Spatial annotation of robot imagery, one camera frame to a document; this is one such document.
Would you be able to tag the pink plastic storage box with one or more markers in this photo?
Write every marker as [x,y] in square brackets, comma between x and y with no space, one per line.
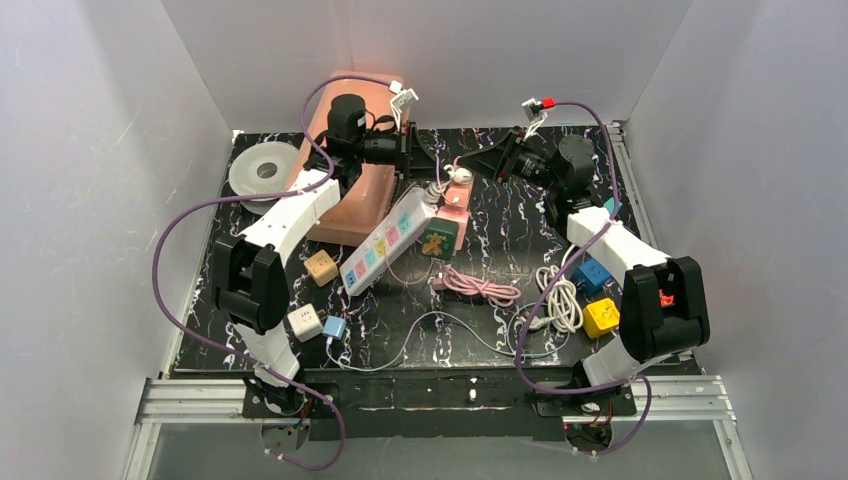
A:
[364,206]

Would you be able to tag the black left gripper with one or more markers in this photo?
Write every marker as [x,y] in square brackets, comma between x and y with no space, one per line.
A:
[406,151]

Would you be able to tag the tan cube socket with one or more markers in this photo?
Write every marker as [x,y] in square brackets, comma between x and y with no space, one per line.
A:
[321,267]

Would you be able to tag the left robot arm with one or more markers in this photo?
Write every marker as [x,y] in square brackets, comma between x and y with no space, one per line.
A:
[248,269]

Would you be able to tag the white cube socket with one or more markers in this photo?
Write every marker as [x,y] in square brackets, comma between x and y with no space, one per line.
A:
[305,322]

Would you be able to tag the red cube socket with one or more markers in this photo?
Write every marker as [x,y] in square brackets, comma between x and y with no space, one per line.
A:
[666,299]

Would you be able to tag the dark green cube socket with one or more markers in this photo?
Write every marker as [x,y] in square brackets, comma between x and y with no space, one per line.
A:
[438,240]

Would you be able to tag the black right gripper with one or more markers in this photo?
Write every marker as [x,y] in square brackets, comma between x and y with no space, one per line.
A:
[515,160]

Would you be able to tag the grey filament spool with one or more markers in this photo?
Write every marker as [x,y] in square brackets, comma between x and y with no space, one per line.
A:
[263,168]

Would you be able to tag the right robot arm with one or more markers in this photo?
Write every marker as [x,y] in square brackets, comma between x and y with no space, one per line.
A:
[647,332]

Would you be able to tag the light blue plug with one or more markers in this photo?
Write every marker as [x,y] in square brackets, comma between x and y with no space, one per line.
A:
[334,328]

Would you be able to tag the yellow cube socket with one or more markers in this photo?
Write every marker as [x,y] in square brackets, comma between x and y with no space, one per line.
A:
[600,318]

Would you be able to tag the teal power strip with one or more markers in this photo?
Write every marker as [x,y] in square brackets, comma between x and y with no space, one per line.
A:
[609,205]

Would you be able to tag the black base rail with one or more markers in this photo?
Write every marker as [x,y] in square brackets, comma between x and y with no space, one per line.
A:
[459,402]

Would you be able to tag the white power strip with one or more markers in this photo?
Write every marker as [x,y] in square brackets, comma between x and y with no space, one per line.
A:
[401,227]

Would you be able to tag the blue cube socket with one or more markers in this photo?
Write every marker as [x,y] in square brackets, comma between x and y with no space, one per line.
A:
[590,277]

